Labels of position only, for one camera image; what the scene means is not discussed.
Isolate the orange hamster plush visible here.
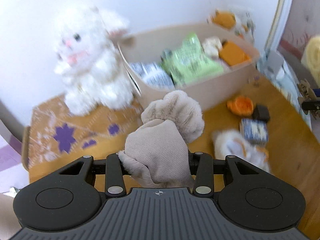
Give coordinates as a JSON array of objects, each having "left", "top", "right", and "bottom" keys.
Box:
[{"left": 207, "top": 5, "right": 255, "bottom": 40}]

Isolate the yellow blanket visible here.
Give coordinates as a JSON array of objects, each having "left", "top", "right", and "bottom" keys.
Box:
[{"left": 301, "top": 36, "right": 320, "bottom": 80}]

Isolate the white blue long packet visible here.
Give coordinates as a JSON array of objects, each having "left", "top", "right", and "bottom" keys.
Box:
[{"left": 239, "top": 118, "right": 269, "bottom": 143}]

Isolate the crumpled pale wrapper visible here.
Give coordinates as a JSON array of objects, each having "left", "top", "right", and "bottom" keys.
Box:
[{"left": 5, "top": 186, "right": 22, "bottom": 198}]

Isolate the white plush rabbit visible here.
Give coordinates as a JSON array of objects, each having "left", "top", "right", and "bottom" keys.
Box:
[{"left": 54, "top": 6, "right": 134, "bottom": 115}]

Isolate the white plush toy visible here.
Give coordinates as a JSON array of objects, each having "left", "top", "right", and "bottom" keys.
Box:
[{"left": 212, "top": 129, "right": 270, "bottom": 173}]

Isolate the beige plush glove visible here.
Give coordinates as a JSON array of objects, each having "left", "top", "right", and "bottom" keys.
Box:
[{"left": 118, "top": 91, "right": 205, "bottom": 188}]

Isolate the green snack bag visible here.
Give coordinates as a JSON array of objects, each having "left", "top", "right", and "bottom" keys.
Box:
[{"left": 162, "top": 33, "right": 224, "bottom": 87}]

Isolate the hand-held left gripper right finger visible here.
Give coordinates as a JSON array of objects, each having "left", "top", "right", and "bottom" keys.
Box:
[{"left": 192, "top": 152, "right": 261, "bottom": 199}]

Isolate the orange box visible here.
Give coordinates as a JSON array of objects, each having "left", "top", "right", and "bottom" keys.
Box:
[{"left": 219, "top": 41, "right": 252, "bottom": 67}]

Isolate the light blue blanket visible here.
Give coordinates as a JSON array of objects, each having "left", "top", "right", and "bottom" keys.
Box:
[{"left": 272, "top": 62, "right": 304, "bottom": 110}]

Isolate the pale purple bed sheet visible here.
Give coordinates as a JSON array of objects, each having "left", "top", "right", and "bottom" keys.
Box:
[{"left": 0, "top": 120, "right": 30, "bottom": 193}]

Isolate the wooden desk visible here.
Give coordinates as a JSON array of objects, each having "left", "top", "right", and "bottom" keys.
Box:
[{"left": 27, "top": 76, "right": 318, "bottom": 238}]

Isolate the beige storage basket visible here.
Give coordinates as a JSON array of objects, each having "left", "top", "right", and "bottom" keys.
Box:
[{"left": 117, "top": 22, "right": 260, "bottom": 110}]

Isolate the cream scrunchie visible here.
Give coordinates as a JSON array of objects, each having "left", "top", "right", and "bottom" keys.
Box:
[{"left": 202, "top": 37, "right": 223, "bottom": 57}]

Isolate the orange scrunchie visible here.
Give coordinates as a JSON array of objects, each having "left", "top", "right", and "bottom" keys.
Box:
[{"left": 227, "top": 95, "right": 255, "bottom": 117}]

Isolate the white door frame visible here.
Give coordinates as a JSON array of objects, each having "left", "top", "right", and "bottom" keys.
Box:
[{"left": 264, "top": 0, "right": 297, "bottom": 53}]

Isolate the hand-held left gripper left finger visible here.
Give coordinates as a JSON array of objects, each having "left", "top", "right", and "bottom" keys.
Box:
[{"left": 59, "top": 153, "right": 126, "bottom": 198}]

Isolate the small dark brown box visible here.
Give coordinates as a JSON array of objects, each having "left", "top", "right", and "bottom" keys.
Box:
[{"left": 251, "top": 104, "right": 271, "bottom": 122}]

